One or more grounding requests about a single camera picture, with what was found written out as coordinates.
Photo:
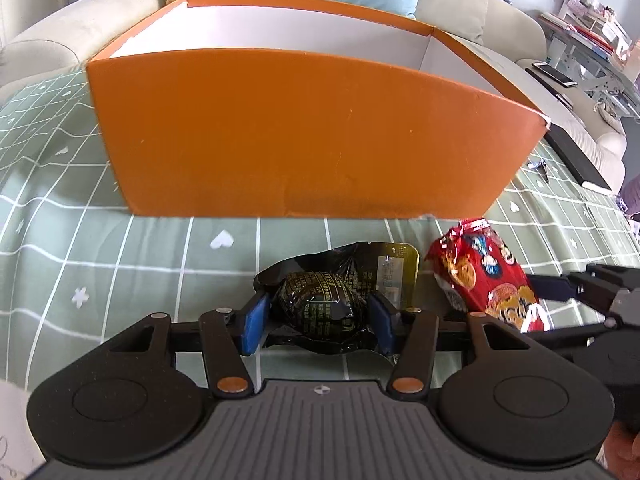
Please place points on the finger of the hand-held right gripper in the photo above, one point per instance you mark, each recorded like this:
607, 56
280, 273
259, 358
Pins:
580, 331
550, 287

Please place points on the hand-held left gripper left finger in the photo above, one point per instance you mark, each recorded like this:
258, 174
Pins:
255, 325

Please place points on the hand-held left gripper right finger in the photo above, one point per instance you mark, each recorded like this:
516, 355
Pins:
382, 325

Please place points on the black gold egg packet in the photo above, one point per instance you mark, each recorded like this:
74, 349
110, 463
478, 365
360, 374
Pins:
320, 310

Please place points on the red snack bag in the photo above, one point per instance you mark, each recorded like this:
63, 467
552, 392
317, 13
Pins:
480, 270

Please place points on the orange cardboard box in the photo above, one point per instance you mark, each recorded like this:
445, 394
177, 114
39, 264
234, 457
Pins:
300, 135

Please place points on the person's right hand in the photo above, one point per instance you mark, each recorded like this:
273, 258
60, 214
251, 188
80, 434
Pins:
631, 452

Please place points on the purple cloth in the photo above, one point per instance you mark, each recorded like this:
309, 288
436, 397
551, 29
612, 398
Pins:
631, 195

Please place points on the small metal clip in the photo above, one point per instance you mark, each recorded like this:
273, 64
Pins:
540, 166

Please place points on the black flat box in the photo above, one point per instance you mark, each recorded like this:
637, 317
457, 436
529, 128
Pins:
575, 157

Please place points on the green checked tablecloth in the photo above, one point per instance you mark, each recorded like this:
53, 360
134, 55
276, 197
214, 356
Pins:
100, 260

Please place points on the black remote control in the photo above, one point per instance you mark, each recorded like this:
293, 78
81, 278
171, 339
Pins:
556, 92

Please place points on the smartphone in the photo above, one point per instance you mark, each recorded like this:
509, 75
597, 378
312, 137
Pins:
552, 72

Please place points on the white cluttered desk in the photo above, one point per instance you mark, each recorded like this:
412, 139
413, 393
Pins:
575, 55

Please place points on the white paper sheet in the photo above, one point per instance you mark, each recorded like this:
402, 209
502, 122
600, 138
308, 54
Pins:
15, 425

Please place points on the beige sofa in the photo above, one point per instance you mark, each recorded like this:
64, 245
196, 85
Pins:
50, 35

